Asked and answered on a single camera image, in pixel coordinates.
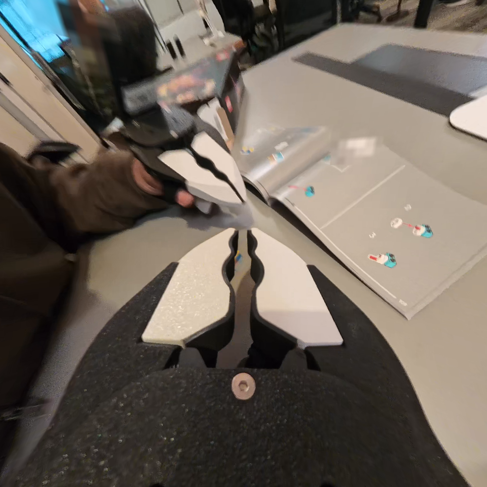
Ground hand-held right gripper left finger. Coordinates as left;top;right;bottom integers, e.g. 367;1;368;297
141;228;239;347

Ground grey instruction booklet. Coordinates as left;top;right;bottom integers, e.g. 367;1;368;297
232;124;487;320

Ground white flat stand base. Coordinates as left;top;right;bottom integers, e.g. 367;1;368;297
449;85;487;142

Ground person's left hand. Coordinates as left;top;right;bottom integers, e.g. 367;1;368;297
132;160;195;208

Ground black chair armrest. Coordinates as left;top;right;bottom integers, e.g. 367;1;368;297
27;140;82;165

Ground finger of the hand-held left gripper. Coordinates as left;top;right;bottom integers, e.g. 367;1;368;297
157;148;245;214
189;133;248;204

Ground person's left forearm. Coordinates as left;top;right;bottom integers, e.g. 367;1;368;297
0;143;168;248

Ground dark printed cardboard box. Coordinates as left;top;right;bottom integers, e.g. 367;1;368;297
122;49;246;142

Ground grey desk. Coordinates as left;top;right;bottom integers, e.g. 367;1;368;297
8;23;487;487

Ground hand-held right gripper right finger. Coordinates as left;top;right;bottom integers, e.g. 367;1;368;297
247;228;344;349

